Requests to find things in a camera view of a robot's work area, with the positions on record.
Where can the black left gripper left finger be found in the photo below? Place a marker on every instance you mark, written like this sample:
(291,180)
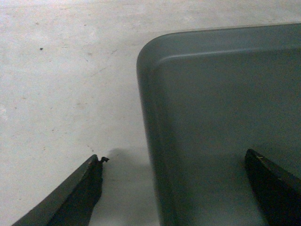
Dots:
(73,201)

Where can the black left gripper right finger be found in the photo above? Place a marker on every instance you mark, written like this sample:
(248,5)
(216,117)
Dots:
(277,191)

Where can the grey rectangular serving tray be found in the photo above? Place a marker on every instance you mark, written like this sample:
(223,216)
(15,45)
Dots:
(209,96)

